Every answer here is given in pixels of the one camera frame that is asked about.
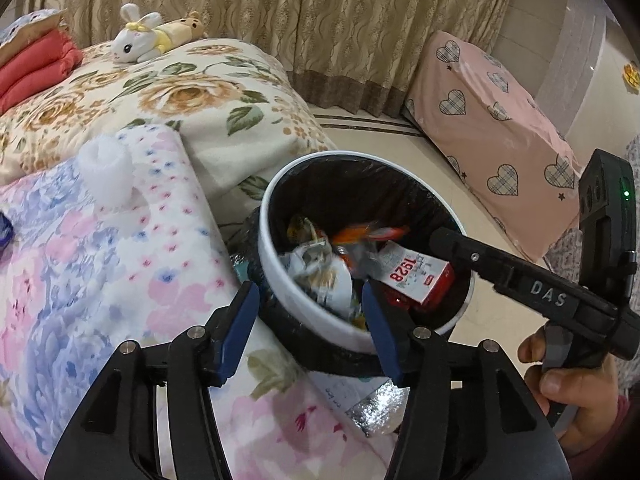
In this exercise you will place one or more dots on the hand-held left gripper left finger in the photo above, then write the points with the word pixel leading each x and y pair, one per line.
pixel 237 330

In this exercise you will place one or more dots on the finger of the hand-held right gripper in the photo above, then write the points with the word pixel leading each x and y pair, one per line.
pixel 510 275

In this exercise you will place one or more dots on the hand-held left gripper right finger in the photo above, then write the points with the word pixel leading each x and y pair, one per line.
pixel 382 330

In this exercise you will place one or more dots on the white bin with black bag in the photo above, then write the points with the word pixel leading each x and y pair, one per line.
pixel 325 327

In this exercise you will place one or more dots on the red and white packet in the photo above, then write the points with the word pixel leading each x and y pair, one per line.
pixel 415 275

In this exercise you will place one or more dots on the orange red wrapper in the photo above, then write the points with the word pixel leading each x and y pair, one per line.
pixel 370 234

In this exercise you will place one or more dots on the person's right hand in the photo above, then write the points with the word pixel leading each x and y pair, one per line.
pixel 585 390

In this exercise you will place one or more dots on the white paper sheet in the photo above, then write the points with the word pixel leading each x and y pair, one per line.
pixel 340 390

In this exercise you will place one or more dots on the clear plastic wrapper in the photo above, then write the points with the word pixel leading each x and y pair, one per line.
pixel 362 257

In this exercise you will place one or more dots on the silver foil packet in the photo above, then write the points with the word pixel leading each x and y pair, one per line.
pixel 380 410

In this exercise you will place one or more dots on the crumpled white grey wrapper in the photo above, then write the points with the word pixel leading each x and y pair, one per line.
pixel 315 275

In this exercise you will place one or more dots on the yellow brown wrapper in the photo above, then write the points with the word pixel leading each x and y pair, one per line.
pixel 302 230

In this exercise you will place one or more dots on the pink heart print cover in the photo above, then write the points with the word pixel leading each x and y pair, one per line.
pixel 495 135

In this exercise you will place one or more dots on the pastel floral blanket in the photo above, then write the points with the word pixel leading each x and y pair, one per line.
pixel 100 285

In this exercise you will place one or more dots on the white plastic cup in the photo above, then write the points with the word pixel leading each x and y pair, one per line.
pixel 107 170

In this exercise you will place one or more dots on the cream rose print blanket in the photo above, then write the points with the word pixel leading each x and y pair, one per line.
pixel 190 95

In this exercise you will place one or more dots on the blue snack wrapper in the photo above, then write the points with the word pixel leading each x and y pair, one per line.
pixel 4 232

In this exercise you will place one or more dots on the yellow bear plush toy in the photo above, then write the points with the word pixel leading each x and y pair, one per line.
pixel 182 30

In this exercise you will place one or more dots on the white rabbit plush toy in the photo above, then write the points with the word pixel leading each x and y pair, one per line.
pixel 132 40

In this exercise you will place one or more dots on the beige patterned curtain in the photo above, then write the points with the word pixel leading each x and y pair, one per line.
pixel 300 20

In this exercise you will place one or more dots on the red folded blanket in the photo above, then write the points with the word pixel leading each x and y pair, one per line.
pixel 35 67

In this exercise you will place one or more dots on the blue print folded quilt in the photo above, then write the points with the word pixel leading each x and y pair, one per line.
pixel 30 27

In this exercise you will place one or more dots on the yellow wall decoration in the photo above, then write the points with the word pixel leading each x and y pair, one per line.
pixel 632 75

